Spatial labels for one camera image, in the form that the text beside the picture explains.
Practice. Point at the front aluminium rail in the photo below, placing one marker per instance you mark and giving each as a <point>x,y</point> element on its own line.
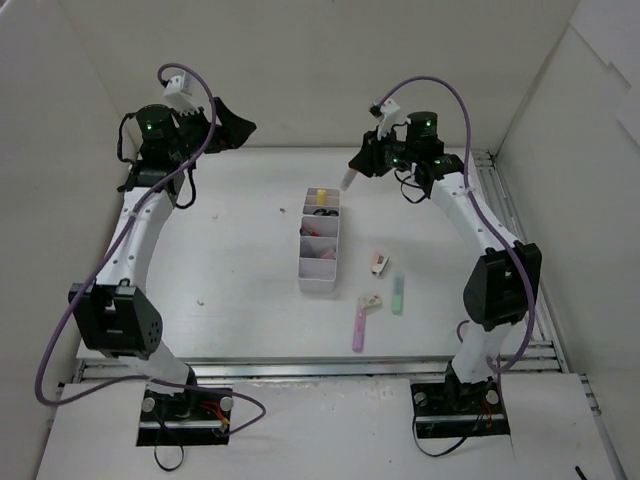
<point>543,362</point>

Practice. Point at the red pen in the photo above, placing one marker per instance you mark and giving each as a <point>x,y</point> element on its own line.
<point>309,233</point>

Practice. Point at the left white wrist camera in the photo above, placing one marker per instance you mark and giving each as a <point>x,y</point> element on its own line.
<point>179,87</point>

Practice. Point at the green highlighter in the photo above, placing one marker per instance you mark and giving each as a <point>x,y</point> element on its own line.
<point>397,300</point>

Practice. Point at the yellow highlighter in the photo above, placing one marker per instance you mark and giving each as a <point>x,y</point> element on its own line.
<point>321,197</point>

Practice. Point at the purple highlighter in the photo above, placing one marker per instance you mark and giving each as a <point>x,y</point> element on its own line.
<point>359,330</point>

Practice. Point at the orange highlighter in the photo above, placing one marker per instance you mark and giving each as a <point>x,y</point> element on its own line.
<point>348,178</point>

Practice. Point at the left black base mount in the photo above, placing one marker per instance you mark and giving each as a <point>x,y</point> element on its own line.
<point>187,419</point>

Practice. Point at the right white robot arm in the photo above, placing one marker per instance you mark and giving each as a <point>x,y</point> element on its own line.
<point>503,284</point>

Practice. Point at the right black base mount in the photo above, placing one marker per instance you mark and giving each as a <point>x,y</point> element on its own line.
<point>479,414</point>

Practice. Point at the small white eraser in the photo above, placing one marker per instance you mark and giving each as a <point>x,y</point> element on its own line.
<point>368,302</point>

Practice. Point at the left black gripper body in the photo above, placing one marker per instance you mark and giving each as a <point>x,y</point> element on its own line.
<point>213,132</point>

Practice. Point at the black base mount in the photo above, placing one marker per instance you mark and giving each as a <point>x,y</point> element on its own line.
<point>479,414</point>
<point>187,419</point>

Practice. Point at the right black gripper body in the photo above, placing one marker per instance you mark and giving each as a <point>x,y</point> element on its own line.
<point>375,156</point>

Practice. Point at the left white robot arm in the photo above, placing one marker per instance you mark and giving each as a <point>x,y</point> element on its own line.
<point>113,314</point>

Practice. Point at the white compartment organizer box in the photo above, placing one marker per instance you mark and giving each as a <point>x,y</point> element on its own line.
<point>317,276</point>

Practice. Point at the black handled scissors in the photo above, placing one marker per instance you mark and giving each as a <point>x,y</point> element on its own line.
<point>325,212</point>

